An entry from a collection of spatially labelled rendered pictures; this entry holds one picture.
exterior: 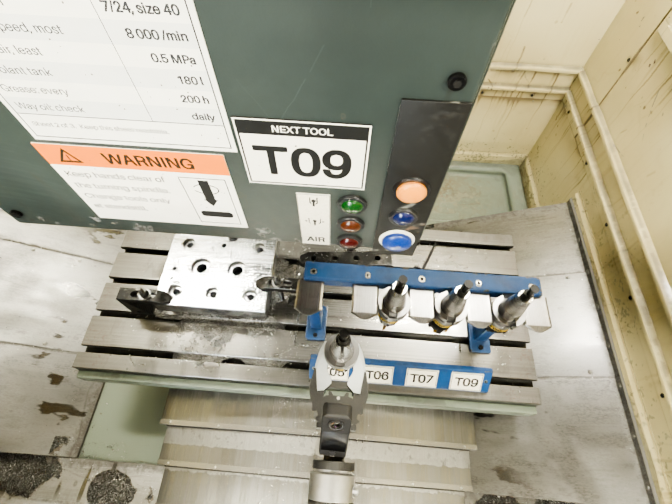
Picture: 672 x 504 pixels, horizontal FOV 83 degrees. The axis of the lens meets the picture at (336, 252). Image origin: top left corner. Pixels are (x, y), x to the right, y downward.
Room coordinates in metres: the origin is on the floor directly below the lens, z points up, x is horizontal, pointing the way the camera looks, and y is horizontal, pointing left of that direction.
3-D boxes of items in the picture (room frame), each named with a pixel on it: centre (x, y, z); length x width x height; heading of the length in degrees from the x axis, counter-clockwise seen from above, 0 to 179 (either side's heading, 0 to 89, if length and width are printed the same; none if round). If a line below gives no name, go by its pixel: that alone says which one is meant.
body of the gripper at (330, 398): (0.05, -0.01, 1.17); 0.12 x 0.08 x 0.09; 177
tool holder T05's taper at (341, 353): (0.18, -0.02, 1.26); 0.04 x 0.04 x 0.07
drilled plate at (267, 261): (0.45, 0.32, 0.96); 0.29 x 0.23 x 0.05; 87
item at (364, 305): (0.28, -0.06, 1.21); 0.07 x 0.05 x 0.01; 177
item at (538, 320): (0.26, -0.39, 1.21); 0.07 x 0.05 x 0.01; 177
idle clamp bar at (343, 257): (0.51, -0.03, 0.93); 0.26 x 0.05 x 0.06; 92
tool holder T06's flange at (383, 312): (0.28, -0.11, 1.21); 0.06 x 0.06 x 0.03
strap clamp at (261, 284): (0.41, 0.14, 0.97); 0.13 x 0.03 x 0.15; 87
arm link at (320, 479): (-0.03, -0.01, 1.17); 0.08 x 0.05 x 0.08; 87
